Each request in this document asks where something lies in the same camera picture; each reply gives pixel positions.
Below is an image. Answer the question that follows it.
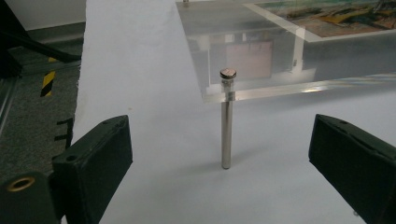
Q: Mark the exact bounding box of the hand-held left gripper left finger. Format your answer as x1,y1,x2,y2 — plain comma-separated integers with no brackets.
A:
50,115,134,224

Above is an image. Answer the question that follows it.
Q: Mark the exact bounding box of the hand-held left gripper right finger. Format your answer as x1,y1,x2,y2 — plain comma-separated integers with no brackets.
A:
308,113,396,224

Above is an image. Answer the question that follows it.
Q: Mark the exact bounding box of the clear acrylic picture frame panel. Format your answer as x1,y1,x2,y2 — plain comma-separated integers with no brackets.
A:
176,0,396,105

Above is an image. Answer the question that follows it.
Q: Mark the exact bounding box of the silver metal standoff post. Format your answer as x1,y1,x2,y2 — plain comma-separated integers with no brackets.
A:
219,67,237,171

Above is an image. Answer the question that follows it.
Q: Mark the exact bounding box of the white table cover sheet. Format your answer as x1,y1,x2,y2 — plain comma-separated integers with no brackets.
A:
60,0,396,224

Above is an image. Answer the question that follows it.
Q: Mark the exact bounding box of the yellow clamp left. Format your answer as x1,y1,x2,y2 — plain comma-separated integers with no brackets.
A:
39,57,58,98

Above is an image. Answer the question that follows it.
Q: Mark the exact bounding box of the black metal stand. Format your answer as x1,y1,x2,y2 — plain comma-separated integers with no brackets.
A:
0,0,82,79

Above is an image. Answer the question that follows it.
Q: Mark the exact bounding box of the painting print of boats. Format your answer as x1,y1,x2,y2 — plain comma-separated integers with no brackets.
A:
244,0,396,43

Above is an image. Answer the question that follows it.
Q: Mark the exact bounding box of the aluminium floor rail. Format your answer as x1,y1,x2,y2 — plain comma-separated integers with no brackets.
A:
0,76,18,138

